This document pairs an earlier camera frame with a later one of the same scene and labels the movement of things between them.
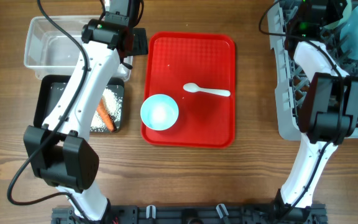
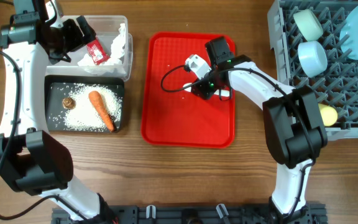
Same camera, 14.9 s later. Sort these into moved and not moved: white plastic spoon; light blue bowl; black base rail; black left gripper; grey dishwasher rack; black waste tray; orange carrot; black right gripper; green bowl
Moved: green bowl; light blue bowl; black right gripper; black left gripper
Not moved: orange carrot; black waste tray; grey dishwasher rack; white plastic spoon; black base rail
